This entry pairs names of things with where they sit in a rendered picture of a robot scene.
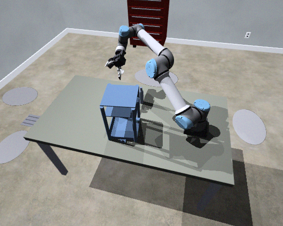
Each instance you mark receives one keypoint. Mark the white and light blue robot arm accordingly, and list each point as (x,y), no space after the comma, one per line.
(187,117)

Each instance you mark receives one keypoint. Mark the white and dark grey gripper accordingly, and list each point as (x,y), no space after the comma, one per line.
(118,61)

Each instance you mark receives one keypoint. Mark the blue shelving unit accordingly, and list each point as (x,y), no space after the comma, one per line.
(123,104)

